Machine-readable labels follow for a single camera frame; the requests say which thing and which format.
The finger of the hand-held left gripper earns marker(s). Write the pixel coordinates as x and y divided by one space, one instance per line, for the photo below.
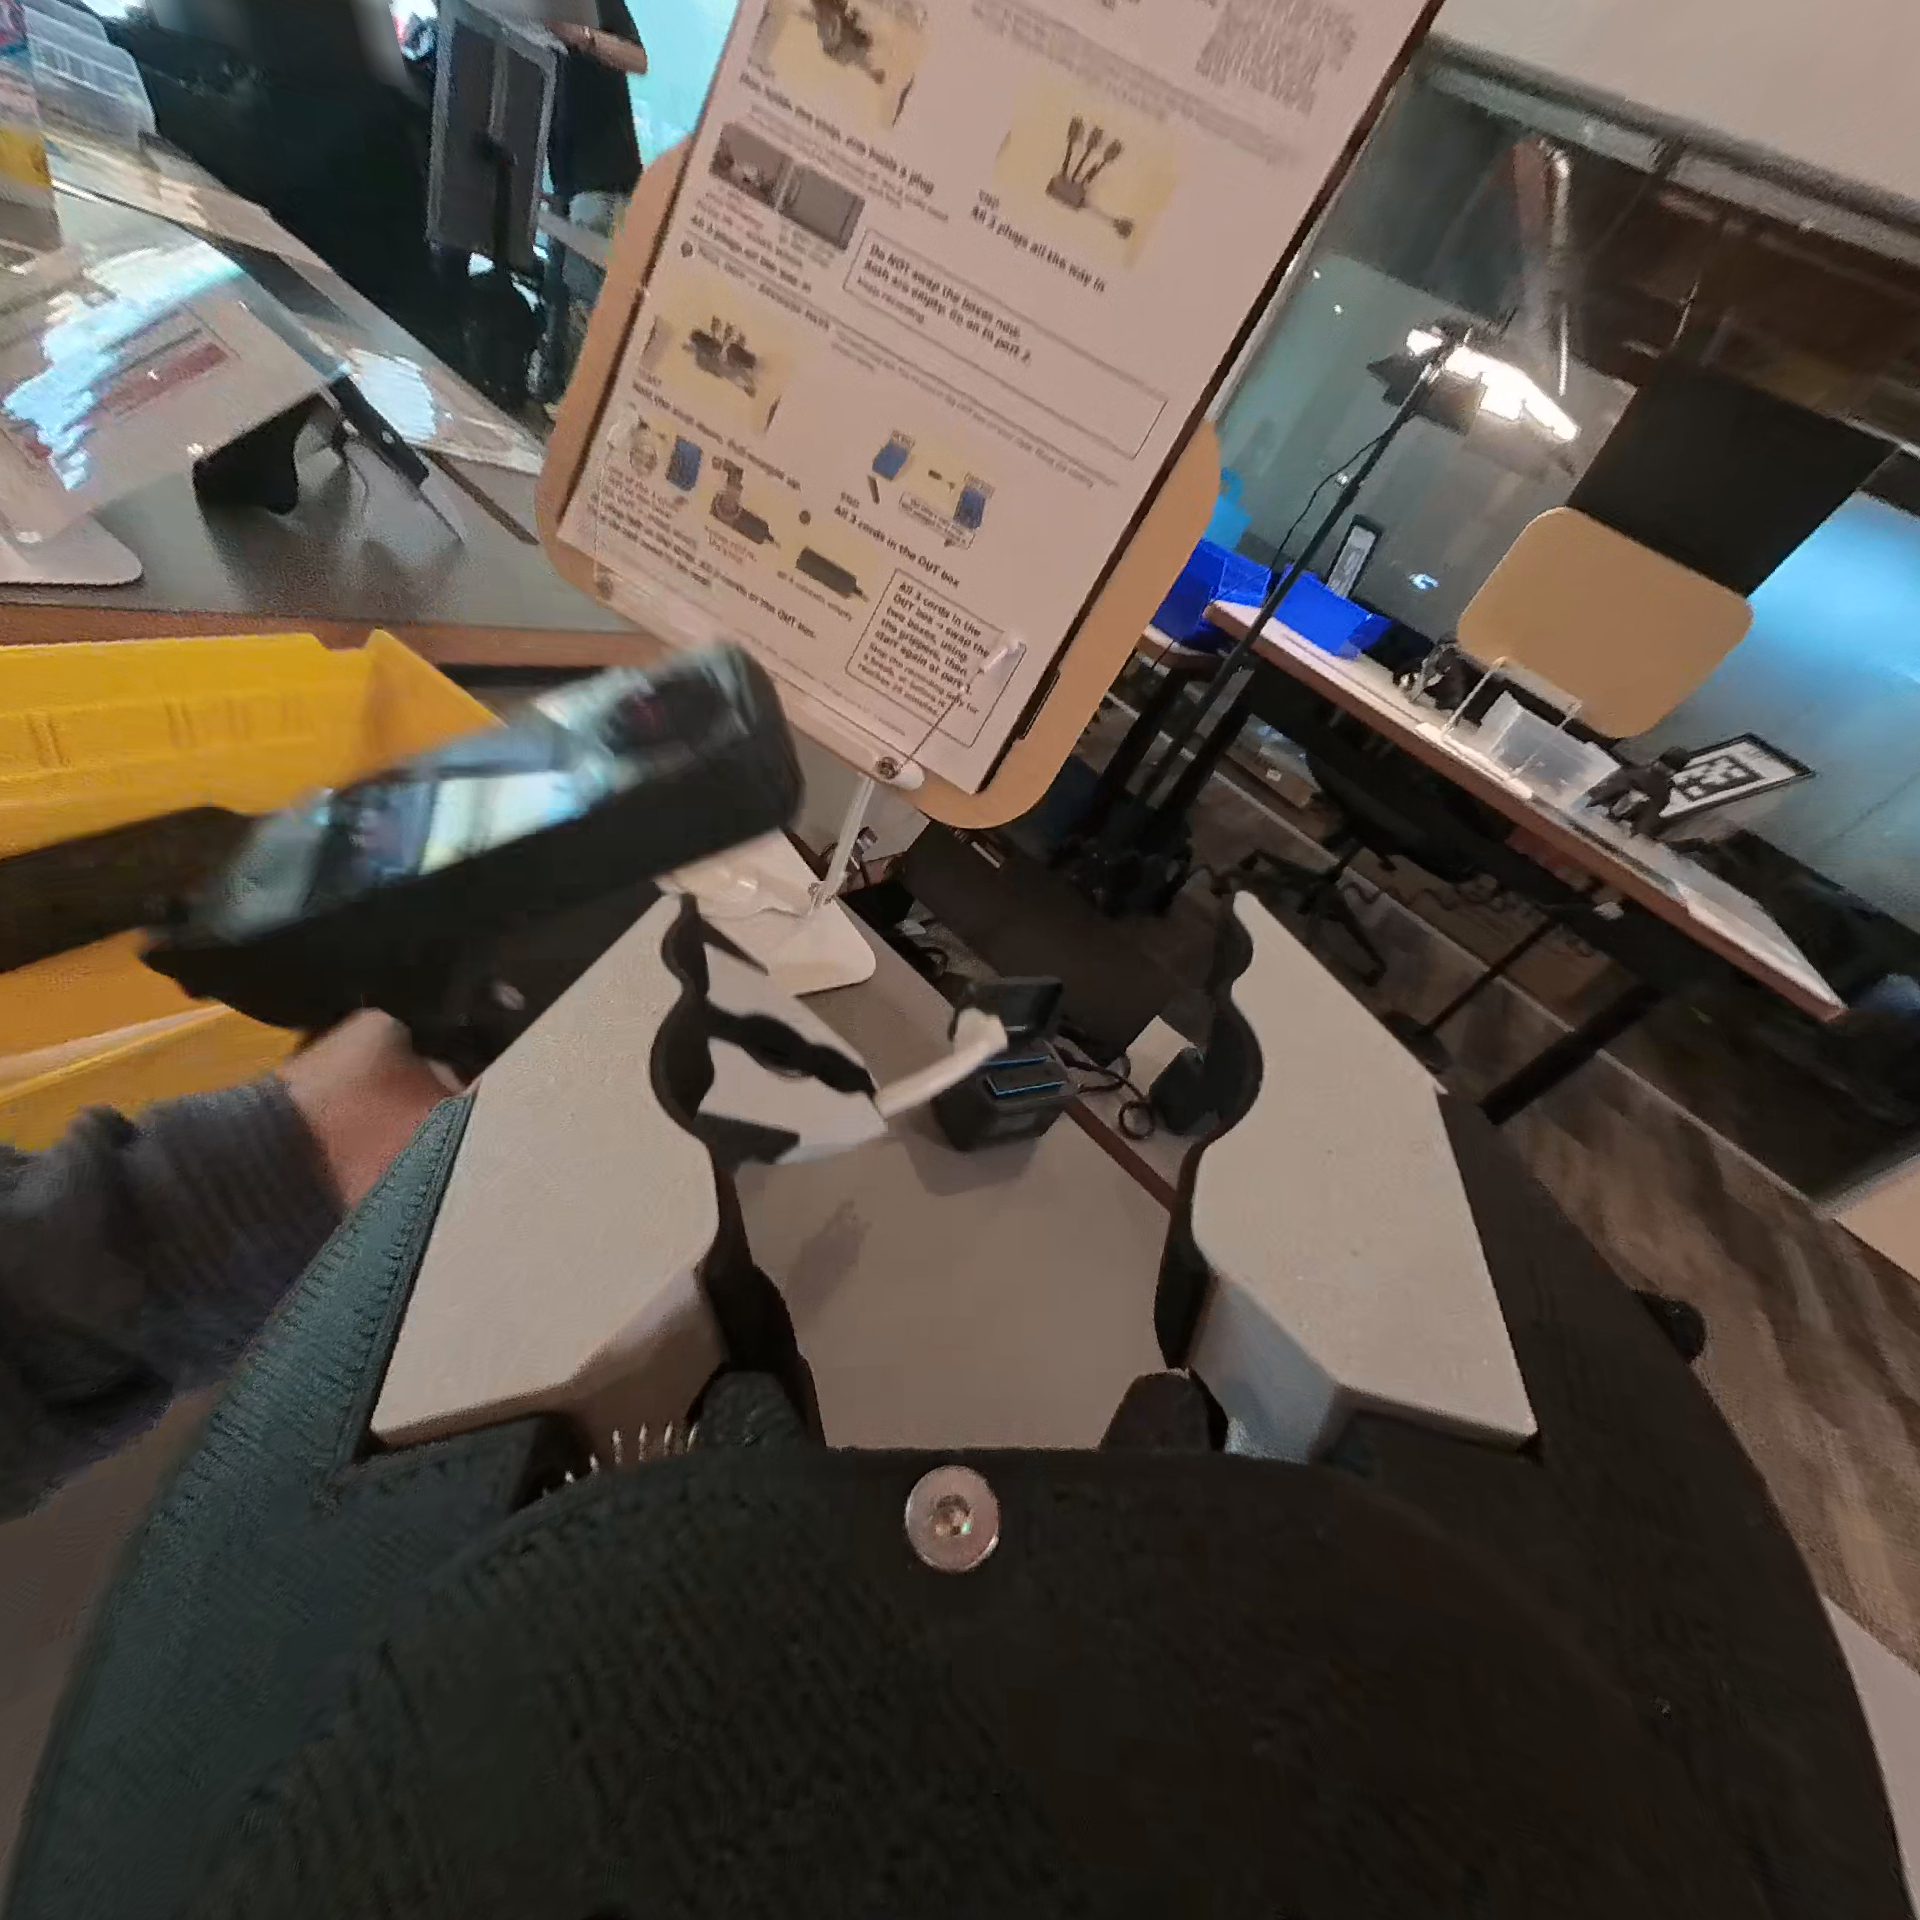
804 1106

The small black blue device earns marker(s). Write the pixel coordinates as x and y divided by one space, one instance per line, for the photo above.
998 1101

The person's left hand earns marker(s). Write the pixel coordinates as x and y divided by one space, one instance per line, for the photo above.
368 1101

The yellow plastic bin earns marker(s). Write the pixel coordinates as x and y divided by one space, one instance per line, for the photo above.
182 720

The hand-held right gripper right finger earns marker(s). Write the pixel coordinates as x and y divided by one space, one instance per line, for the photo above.
1349 1200

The blue plastic bin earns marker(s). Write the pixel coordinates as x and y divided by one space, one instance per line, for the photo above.
1336 616
1224 593

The clear plastic container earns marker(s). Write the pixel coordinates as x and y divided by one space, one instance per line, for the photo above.
1529 742

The wooden instruction board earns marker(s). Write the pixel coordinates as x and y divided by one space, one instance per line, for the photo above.
931 376

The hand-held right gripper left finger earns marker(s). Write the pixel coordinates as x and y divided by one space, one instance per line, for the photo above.
571 1200

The long white desk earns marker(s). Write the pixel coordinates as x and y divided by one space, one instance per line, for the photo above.
1695 915

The plain beige board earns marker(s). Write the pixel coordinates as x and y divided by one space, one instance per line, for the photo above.
1605 616

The black white marker tag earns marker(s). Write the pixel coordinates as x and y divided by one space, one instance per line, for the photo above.
1740 772

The black light tripod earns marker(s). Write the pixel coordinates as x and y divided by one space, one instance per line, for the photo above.
1220 682

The person's left forearm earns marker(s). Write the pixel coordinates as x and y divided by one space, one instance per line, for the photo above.
135 1276

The clear acrylic sign holder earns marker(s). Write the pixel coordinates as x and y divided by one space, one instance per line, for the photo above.
135 376

